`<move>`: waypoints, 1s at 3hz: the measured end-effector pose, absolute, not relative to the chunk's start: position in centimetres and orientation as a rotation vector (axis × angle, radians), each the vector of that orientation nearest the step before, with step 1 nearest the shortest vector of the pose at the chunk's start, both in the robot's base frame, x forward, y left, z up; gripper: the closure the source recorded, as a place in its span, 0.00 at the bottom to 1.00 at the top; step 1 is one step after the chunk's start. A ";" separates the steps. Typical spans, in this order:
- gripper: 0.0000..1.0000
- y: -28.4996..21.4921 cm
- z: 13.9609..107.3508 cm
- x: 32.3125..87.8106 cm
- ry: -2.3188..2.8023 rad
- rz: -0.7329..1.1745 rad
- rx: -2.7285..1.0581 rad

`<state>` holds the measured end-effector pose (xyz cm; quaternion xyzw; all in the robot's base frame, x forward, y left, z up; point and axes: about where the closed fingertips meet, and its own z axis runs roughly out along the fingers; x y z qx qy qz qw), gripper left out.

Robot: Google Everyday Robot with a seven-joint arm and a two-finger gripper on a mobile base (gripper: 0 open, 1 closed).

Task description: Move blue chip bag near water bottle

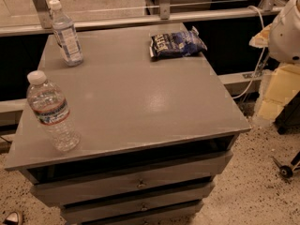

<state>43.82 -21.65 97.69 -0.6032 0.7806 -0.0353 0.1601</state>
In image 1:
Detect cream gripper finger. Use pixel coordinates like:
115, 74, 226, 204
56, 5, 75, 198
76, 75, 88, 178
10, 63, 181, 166
258, 63, 300, 121
249, 25, 271, 48

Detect blue chip bag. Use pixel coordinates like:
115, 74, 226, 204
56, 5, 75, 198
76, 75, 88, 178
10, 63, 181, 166
149, 27, 207, 59

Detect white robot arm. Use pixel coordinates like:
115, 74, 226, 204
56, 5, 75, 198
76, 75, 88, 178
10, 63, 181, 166
249, 0, 300, 121

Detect far clear water bottle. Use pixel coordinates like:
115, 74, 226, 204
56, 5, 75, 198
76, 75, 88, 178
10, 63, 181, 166
49, 0, 83, 67

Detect clear water bottle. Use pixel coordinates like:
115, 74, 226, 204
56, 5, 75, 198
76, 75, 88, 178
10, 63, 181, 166
49, 0, 83, 67
26, 70, 80, 152

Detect near clear water bottle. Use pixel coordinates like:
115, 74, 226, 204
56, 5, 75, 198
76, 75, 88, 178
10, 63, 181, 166
26, 70, 80, 152

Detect black caster wheel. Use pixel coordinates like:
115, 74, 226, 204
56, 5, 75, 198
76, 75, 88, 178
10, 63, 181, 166
273, 152, 300, 178

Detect grey drawer cabinet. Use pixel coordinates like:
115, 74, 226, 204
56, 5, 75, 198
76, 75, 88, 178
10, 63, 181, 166
4, 22, 252, 225

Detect bottom grey drawer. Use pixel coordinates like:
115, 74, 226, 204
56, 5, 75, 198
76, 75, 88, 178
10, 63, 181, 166
82, 200, 203, 225

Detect grey drawer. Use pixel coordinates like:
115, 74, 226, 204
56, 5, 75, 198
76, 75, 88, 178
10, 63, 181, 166
61, 179, 215, 223
82, 200, 203, 225
31, 151, 233, 206

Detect top grey drawer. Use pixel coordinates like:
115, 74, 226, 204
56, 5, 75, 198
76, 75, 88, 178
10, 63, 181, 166
31, 151, 233, 206

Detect middle grey drawer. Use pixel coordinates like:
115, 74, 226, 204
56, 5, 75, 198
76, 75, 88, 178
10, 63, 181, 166
61, 179, 215, 223

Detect shiny shoe tip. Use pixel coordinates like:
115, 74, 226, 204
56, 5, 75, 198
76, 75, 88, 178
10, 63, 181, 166
3, 211, 23, 225

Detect white cable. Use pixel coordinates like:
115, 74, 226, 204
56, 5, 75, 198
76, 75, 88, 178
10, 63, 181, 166
232, 5, 267, 100

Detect metal railing frame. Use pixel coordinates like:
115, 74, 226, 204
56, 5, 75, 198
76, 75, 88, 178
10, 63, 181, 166
0, 0, 300, 38

